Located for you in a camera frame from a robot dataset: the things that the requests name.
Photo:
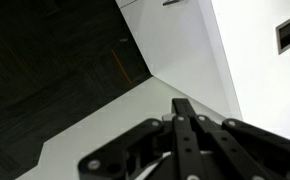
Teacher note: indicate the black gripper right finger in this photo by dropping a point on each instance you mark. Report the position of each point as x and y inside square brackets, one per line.
[251, 146]

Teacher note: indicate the white cabinet door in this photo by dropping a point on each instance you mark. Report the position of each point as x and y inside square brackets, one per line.
[101, 133]

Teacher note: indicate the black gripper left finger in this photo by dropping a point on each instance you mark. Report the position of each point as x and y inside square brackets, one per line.
[141, 146]

